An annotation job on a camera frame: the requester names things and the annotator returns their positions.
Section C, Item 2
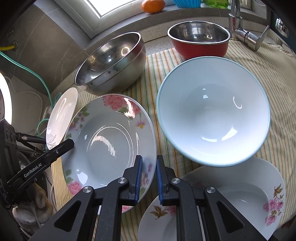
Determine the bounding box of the plain white plate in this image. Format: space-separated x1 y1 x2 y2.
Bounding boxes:
46 87 79 150

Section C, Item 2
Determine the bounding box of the small floral white plate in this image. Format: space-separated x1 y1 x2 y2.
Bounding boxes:
138 157 285 240

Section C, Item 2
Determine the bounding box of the pale green ceramic bowl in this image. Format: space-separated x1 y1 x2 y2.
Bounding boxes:
157 56 271 167

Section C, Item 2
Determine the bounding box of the large steel bowl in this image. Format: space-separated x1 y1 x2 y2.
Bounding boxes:
75 32 147 95

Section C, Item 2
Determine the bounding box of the red steel bowl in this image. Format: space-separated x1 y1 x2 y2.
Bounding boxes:
167 21 230 60

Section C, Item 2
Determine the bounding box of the black tripod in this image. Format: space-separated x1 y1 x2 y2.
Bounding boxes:
15 133 46 152

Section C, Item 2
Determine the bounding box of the white crumpled towel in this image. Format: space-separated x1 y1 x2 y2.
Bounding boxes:
12 183 53 234

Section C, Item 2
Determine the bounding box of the striped yellow cloth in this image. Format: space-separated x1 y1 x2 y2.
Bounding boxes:
52 40 295 240

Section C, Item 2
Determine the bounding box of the orange tangerine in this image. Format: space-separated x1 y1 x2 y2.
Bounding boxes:
141 0 166 14

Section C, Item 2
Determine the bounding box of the chrome faucet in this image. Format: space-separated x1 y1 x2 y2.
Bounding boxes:
228 0 270 52

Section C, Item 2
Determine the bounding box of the blue plastic cup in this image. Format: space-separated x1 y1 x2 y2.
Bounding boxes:
173 0 201 9

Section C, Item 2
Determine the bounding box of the green soap bottle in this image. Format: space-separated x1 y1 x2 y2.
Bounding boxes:
203 0 229 9

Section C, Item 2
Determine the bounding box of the white cable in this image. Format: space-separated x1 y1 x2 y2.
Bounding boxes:
4 76 53 121

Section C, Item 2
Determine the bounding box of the teal cable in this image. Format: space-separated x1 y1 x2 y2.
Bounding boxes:
0 50 62 140

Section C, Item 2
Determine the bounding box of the ring light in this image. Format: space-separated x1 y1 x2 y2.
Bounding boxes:
1 74 13 124

